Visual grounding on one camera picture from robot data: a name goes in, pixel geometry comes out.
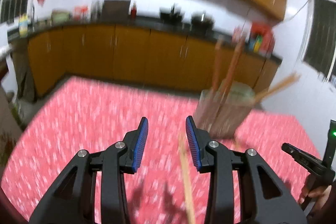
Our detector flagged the small red bottle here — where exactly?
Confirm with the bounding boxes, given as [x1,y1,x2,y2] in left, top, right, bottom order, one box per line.
[130,2,137,19]

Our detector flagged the wooden chopstick two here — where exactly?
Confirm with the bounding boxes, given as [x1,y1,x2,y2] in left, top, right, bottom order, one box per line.
[253,73,301,104]

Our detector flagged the lower wooden kitchen cabinets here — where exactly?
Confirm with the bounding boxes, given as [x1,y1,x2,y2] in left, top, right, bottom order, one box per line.
[27,23,281,97]

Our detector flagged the red thermos flasks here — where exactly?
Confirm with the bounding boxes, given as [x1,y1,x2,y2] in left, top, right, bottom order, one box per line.
[259,26,275,56]

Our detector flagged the dark cutting board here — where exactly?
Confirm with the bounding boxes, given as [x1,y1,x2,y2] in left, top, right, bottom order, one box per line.
[101,0,130,21]

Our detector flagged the yellow detergent bottle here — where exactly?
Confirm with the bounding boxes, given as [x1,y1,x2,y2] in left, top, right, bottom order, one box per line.
[18,14,29,37]

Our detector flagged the pink bottle on counter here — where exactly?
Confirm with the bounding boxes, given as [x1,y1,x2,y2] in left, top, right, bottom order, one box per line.
[232,27,242,43]

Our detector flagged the green bowl on counter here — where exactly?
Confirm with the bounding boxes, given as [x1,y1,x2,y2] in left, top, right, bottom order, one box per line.
[51,10,71,24]

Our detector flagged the colourful boxes on counter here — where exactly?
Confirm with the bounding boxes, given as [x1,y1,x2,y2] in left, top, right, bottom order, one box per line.
[248,34,263,52]

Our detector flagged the beige perforated utensil holder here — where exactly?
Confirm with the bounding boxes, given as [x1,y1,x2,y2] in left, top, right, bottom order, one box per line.
[193,82,255,139]

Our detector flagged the wooden chopstick one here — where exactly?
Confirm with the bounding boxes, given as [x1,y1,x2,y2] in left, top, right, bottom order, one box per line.
[178,134,196,224]

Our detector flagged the right window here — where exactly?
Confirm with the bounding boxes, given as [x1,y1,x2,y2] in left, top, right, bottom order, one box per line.
[301,0,335,83]

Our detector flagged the wooden chopstick three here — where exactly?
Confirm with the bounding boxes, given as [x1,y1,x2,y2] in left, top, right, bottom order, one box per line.
[221,36,245,102]

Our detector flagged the red floral tablecloth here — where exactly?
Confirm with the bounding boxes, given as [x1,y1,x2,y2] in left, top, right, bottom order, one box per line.
[1,77,320,223]

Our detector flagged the black lidded wok right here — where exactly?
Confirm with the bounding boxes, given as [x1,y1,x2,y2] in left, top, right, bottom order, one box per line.
[191,11,215,30]

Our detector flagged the person's hand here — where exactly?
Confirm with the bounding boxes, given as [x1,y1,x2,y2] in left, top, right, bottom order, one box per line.
[298,174,332,214]

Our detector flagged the black wok left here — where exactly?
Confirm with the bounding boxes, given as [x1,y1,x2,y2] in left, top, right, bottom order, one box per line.
[159,4,185,25]

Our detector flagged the red plastic bag on counter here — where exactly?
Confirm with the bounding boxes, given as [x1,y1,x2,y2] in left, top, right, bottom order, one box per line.
[73,6,88,21]

